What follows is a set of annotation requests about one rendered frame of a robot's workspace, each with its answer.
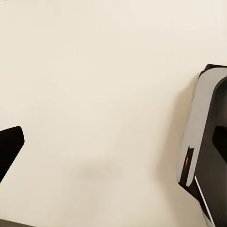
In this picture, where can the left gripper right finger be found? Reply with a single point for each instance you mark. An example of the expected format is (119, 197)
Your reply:
(220, 141)

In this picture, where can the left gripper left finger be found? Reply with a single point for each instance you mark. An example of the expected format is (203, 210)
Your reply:
(11, 142)

